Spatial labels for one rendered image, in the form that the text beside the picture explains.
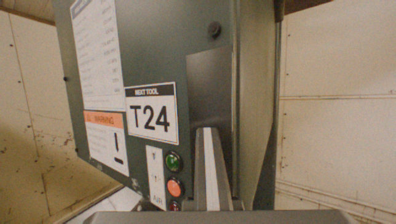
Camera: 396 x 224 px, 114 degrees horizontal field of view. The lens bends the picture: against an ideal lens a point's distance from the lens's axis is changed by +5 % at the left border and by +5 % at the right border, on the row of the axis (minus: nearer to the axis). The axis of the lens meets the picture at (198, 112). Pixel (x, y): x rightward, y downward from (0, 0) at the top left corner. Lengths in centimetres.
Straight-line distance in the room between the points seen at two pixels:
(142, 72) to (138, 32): 5
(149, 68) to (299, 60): 107
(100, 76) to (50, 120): 111
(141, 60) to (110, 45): 7
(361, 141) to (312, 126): 24
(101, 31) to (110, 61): 5
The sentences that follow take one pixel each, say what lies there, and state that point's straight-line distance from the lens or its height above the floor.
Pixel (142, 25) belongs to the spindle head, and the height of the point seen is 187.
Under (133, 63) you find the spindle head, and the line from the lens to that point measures 20.
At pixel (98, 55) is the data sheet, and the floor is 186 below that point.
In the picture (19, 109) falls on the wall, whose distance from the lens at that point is 136.
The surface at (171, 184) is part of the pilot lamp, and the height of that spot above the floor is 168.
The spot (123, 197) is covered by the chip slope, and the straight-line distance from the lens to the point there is 170.
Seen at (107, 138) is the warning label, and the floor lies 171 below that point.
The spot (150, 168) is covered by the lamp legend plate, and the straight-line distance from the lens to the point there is 21.
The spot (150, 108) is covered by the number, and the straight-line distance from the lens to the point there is 17.
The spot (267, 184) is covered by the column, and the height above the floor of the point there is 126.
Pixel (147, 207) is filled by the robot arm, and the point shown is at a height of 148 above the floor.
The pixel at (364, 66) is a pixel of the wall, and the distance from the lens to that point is 121.
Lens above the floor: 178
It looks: 7 degrees down
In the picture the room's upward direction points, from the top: 2 degrees counter-clockwise
